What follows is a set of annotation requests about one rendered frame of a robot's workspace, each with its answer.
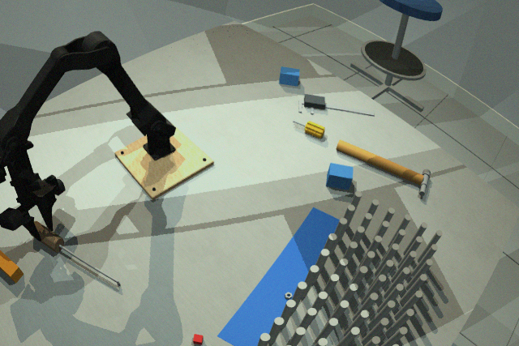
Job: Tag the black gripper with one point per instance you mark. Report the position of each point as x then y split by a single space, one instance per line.
13 218

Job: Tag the blue flat strip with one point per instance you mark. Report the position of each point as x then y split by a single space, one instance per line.
267 301

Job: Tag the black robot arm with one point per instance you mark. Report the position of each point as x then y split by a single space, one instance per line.
84 53

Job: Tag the orange rectangular bar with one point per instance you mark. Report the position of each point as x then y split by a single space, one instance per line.
10 268

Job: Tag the small red block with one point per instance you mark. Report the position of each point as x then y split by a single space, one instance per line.
198 339

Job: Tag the blue cube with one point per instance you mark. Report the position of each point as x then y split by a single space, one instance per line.
289 76
339 176

